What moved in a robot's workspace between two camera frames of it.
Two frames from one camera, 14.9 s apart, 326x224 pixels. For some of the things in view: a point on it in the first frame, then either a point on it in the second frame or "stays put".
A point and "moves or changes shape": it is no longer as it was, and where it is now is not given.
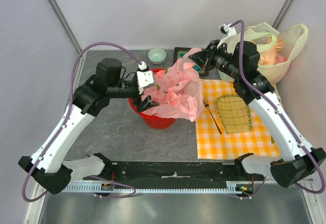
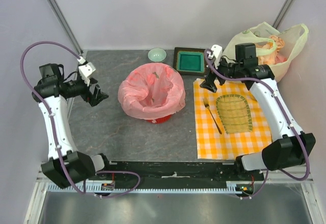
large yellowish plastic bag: (276, 49) stays put
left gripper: (147, 103) → (97, 96)
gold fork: (206, 104) stays put
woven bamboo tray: (235, 113) stays put
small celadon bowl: (157, 55) stays put
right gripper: (204, 58) → (209, 84)
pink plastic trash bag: (178, 91) moves or changes shape
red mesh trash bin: (152, 121) moves or changes shape
